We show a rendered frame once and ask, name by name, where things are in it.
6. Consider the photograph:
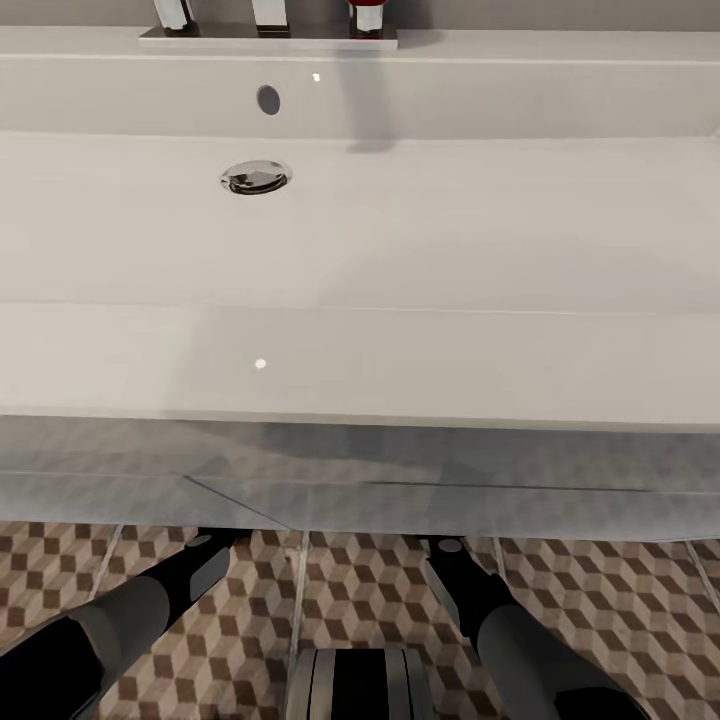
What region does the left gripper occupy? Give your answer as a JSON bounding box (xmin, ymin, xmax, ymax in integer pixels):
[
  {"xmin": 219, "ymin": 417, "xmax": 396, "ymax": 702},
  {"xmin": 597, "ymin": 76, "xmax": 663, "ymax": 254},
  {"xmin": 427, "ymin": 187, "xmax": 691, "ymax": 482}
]
[{"xmin": 226, "ymin": 528, "xmax": 253, "ymax": 544}]

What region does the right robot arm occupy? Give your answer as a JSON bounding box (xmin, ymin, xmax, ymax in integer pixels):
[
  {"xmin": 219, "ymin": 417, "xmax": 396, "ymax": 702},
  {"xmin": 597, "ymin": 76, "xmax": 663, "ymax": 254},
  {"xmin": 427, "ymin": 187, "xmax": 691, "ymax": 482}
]
[{"xmin": 415, "ymin": 535, "xmax": 653, "ymax": 720}]

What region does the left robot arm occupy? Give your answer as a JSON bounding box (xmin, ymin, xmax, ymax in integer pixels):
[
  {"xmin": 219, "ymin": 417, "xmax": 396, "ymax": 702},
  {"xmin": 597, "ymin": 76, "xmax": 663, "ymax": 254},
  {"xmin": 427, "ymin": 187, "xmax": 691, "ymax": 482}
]
[{"xmin": 0, "ymin": 528, "xmax": 253, "ymax": 720}]

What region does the robot trunk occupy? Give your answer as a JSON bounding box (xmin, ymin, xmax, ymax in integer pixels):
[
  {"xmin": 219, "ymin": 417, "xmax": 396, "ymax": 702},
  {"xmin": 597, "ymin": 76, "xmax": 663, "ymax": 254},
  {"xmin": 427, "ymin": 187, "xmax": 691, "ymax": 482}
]
[{"xmin": 286, "ymin": 649, "xmax": 434, "ymax": 720}]

